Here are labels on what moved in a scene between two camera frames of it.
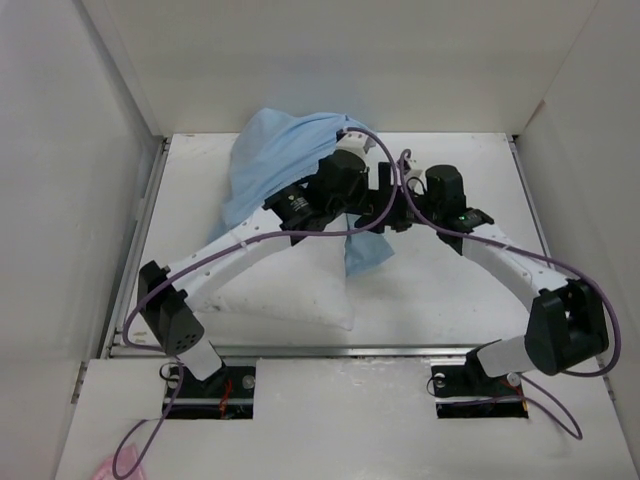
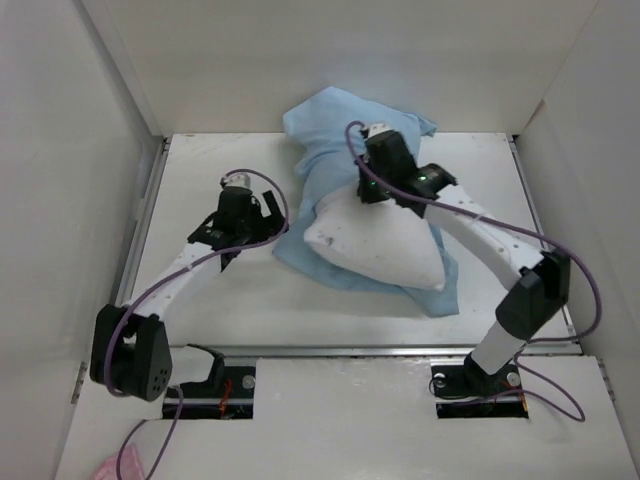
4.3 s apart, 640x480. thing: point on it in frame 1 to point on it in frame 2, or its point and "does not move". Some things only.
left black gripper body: [347, 204] to [256, 223]
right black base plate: [472, 380] does not move
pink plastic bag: [125, 462] does not move
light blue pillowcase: [276, 148] to [323, 127]
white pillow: [309, 279] to [384, 239]
